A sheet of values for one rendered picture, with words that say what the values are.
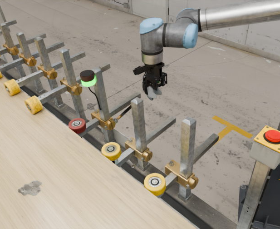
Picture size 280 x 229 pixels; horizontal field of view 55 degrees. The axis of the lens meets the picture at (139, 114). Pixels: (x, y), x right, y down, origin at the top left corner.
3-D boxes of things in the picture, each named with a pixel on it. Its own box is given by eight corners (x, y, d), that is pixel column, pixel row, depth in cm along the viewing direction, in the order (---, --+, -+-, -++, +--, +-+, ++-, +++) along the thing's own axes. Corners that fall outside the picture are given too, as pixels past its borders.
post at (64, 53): (84, 121, 163) (64, 46, 133) (87, 123, 161) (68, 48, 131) (79, 123, 161) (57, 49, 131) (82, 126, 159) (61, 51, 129)
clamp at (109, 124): (100, 116, 145) (98, 108, 142) (116, 126, 137) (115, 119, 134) (91, 121, 142) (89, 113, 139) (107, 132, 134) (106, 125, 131)
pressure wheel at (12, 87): (12, 76, 150) (20, 87, 148) (13, 83, 156) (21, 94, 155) (1, 80, 147) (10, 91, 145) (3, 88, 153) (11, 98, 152)
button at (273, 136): (268, 131, 72) (270, 126, 71) (283, 138, 69) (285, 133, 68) (261, 140, 70) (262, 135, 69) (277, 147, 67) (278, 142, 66)
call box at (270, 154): (260, 144, 78) (266, 124, 73) (285, 156, 74) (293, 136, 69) (248, 158, 74) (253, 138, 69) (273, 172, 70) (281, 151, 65)
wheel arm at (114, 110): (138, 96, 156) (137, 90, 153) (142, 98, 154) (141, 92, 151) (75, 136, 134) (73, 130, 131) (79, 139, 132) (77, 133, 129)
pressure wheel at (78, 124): (83, 131, 140) (78, 114, 132) (92, 139, 135) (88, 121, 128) (70, 140, 135) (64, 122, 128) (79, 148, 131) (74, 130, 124)
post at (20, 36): (44, 95, 194) (20, 30, 164) (46, 97, 192) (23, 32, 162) (39, 97, 193) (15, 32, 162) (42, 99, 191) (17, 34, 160)
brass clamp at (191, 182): (173, 166, 117) (173, 158, 114) (199, 183, 109) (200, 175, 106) (164, 174, 114) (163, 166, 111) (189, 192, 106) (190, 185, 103)
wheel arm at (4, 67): (62, 44, 193) (61, 40, 190) (65, 46, 191) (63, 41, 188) (-7, 73, 167) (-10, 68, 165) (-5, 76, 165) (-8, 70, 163)
